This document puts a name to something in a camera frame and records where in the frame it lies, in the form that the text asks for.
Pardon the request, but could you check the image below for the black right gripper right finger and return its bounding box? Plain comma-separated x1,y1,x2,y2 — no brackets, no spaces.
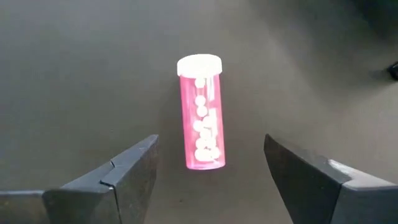
263,133,398,224

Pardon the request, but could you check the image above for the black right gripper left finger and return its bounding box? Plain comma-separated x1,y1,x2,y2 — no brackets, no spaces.
43,134,160,224

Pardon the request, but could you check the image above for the pink bottle with white pills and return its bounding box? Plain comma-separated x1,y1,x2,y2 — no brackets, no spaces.
176,53,226,171

